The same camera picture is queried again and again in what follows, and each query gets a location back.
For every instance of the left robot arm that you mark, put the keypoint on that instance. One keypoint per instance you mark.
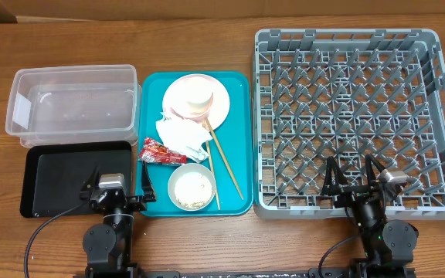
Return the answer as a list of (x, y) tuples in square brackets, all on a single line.
[(108, 244)]

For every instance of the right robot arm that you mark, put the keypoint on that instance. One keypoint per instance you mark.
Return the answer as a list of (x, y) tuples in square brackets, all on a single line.
[(388, 244)]

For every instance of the rice pile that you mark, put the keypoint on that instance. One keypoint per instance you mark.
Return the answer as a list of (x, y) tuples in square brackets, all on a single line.
[(193, 191)]

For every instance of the grey bowl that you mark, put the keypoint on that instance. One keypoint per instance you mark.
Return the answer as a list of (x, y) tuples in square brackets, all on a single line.
[(184, 169)]

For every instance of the grey dishwasher rack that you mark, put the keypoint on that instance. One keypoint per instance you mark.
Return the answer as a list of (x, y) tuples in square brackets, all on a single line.
[(347, 93)]

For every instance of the clear plastic bin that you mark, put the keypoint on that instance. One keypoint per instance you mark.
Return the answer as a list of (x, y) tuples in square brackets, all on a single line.
[(74, 104)]

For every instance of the white cup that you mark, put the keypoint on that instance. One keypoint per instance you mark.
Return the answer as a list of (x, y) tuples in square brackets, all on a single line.
[(198, 99)]

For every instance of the wooden chopstick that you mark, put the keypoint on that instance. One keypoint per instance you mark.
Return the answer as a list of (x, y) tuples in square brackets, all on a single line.
[(211, 166), (221, 151)]

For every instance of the pink bowl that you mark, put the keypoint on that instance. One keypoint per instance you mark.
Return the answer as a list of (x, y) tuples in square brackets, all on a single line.
[(188, 83)]

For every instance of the black tray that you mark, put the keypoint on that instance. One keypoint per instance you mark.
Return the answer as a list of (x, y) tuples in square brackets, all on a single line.
[(54, 174)]

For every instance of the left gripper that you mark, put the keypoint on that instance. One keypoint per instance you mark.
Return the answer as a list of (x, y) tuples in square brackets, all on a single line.
[(138, 203)]

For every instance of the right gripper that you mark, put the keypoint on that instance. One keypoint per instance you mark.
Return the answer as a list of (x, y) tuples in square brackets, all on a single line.
[(339, 181)]

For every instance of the white napkin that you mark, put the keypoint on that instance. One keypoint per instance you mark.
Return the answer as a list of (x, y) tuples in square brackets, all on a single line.
[(183, 136)]

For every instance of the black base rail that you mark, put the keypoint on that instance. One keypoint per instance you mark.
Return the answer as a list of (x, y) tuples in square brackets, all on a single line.
[(311, 273)]

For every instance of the red snack wrapper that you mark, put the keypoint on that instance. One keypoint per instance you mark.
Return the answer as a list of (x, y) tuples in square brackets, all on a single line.
[(153, 151)]

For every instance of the teal serving tray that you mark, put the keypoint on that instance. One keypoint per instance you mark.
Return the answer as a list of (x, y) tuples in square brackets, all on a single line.
[(234, 136)]

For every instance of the pink plate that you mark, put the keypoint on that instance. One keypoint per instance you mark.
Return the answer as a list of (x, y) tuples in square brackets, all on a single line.
[(217, 112)]

